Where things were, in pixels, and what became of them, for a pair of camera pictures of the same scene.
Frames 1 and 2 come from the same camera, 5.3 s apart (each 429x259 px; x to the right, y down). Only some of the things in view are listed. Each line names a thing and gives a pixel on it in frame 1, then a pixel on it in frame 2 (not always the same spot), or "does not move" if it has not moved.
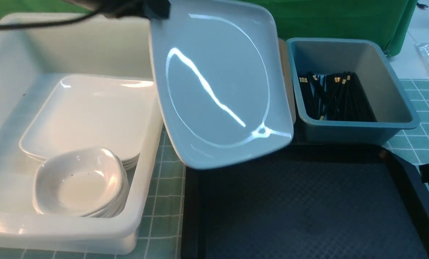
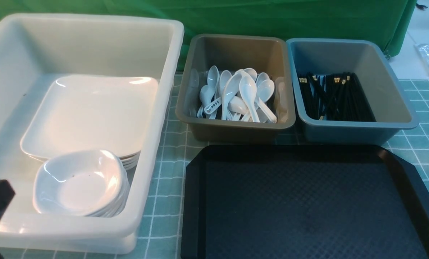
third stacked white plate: (128, 162) does not move
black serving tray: (314, 201) does not move
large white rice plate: (219, 77) → (82, 112)
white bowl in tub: (90, 183) does not move
